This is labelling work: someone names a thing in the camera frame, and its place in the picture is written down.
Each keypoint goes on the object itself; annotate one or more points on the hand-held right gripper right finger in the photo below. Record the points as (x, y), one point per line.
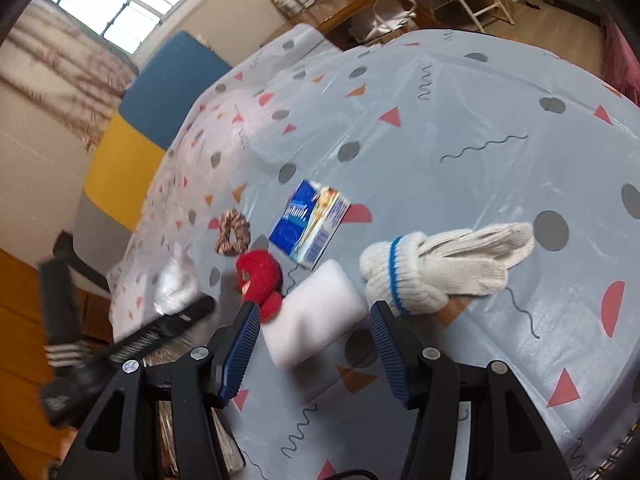
(390, 355)

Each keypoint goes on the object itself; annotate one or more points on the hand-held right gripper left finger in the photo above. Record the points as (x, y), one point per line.
(240, 350)

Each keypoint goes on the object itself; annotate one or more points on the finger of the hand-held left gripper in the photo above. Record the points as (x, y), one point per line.
(165, 325)

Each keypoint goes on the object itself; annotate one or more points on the white plastic wipes packet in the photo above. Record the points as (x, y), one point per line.
(175, 280)

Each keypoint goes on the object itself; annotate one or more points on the red plush doll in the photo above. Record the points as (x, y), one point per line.
(260, 275)

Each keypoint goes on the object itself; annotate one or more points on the white sponge block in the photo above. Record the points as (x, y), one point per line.
(320, 310)

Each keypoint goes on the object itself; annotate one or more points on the white knit work gloves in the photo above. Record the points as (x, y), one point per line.
(440, 265)

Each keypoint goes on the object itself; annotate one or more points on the brown patterned scrunchie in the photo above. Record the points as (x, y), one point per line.
(235, 232)

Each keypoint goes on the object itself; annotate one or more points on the blue pocket tissue pack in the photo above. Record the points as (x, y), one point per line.
(300, 220)

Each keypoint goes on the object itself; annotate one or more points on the yellow wooden wardrobe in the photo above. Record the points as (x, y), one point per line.
(20, 310)

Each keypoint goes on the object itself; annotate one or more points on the gold ornate tissue box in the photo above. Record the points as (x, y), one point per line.
(200, 440)

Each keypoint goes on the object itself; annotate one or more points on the grey yellow blue sofa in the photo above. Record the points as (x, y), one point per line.
(150, 110)

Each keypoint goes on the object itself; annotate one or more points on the beige patterned curtain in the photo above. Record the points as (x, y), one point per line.
(60, 80)

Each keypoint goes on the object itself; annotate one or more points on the white tote bag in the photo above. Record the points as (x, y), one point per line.
(392, 17)

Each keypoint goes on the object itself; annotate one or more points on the beige cardboard box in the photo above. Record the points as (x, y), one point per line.
(285, 0)

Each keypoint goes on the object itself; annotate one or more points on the wooden side table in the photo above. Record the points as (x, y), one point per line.
(360, 0)

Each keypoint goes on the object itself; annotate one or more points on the pink blanket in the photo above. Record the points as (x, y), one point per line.
(622, 60)

